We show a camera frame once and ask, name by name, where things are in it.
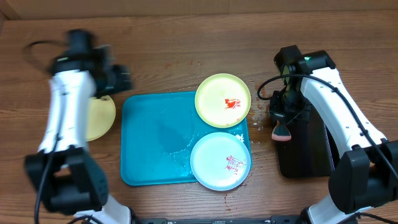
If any yellow plate with ketchup swirl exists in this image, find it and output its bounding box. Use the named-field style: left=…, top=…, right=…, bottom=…
left=86, top=95, right=116, bottom=141

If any yellow-green plate with red stain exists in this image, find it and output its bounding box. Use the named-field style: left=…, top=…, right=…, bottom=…
left=195, top=73, right=251, bottom=128

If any light blue plate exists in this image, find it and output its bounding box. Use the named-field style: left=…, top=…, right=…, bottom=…
left=190, top=132, right=252, bottom=191

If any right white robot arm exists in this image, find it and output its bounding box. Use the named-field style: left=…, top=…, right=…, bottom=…
left=269, top=45, right=397, bottom=223

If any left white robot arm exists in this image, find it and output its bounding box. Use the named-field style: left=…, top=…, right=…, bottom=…
left=23, top=29, right=139, bottom=224

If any black water tray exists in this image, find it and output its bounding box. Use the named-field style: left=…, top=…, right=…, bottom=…
left=275, top=103, right=340, bottom=179

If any teal plastic tray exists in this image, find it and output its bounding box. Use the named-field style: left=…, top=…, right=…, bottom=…
left=120, top=90, right=253, bottom=187

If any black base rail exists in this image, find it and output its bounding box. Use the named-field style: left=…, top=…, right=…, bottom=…
left=137, top=215, right=307, bottom=224

